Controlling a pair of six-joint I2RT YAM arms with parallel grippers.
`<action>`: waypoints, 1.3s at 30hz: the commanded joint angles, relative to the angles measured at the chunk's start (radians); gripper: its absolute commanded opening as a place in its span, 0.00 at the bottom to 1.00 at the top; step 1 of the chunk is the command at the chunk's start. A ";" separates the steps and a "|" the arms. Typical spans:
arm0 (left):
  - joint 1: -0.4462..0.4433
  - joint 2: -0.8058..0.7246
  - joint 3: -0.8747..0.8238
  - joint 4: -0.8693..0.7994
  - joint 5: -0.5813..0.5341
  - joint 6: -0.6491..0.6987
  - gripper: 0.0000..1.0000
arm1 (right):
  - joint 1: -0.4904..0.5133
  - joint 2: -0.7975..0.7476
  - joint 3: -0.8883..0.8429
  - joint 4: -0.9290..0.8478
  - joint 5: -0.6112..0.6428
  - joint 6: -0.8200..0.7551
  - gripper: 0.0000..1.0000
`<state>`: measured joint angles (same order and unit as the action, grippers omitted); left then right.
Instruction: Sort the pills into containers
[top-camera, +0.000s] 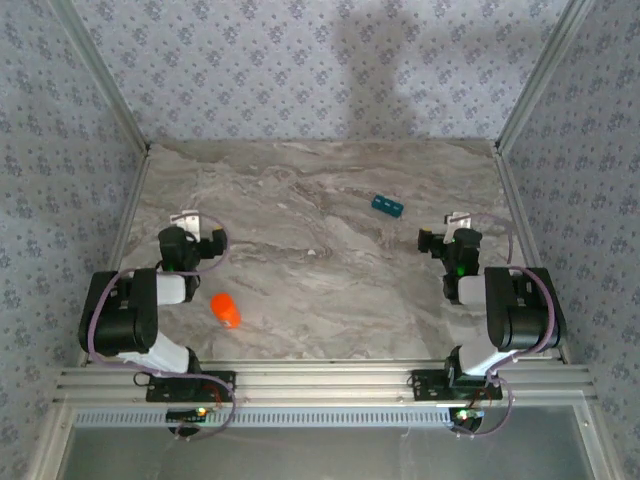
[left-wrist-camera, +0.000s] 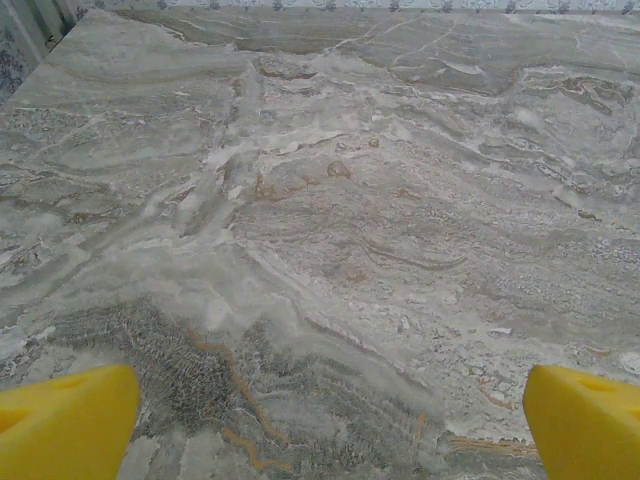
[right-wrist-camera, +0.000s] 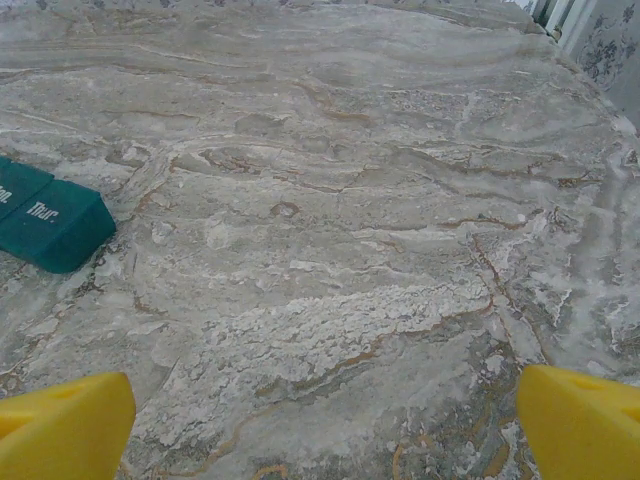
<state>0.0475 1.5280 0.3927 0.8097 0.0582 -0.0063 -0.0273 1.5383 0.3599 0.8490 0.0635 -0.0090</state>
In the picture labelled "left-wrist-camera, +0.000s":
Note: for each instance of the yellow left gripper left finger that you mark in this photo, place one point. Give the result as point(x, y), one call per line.
point(65, 425)

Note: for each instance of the aluminium frame post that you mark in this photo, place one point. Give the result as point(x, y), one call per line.
point(52, 25)

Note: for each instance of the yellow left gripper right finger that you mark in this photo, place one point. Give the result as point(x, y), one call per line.
point(590, 430)

